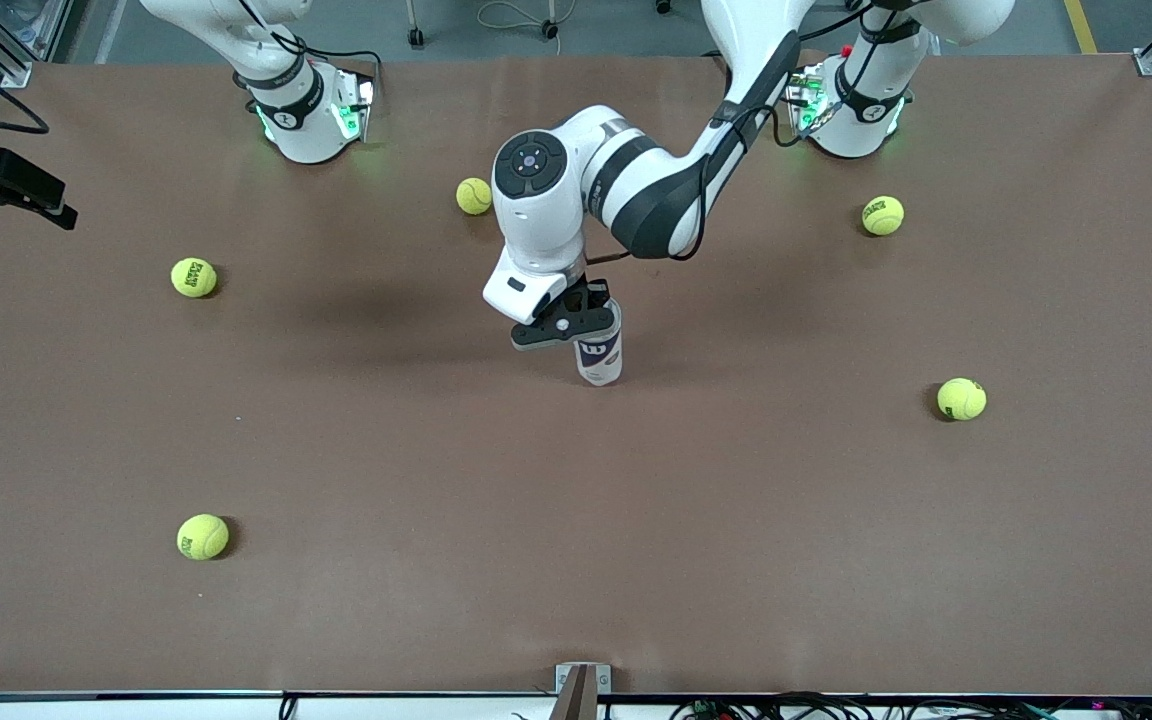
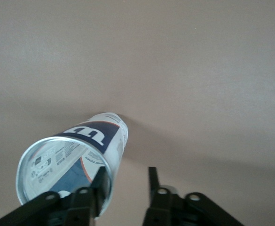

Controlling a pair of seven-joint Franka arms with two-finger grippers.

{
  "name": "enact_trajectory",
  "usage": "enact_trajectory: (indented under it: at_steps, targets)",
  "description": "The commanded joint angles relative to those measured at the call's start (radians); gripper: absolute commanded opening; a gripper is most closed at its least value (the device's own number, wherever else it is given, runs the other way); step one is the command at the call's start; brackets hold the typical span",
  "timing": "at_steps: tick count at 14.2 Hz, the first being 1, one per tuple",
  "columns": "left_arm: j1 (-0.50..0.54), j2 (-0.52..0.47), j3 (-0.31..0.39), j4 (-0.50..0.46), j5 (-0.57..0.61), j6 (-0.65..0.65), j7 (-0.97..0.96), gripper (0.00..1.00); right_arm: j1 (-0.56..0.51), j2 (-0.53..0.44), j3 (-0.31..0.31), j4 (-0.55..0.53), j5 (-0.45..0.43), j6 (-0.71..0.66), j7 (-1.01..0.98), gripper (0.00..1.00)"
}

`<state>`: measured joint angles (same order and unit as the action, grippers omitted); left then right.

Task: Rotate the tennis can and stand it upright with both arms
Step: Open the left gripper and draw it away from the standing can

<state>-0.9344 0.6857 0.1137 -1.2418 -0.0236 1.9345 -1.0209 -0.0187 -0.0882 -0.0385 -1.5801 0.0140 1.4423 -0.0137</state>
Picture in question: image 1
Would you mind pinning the grey metal table bracket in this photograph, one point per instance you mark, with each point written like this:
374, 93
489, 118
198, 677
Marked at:
576, 690

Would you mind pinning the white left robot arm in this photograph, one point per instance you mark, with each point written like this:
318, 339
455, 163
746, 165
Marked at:
536, 210

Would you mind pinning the clear Wilson tennis ball can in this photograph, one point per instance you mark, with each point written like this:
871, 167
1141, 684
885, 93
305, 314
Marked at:
599, 360

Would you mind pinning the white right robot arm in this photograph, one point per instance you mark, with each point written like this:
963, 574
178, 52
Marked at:
311, 120

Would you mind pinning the yellow-green tennis ball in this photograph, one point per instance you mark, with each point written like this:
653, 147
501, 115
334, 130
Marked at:
961, 399
194, 277
882, 215
202, 537
474, 196

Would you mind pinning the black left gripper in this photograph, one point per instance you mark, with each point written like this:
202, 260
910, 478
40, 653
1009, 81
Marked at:
593, 295

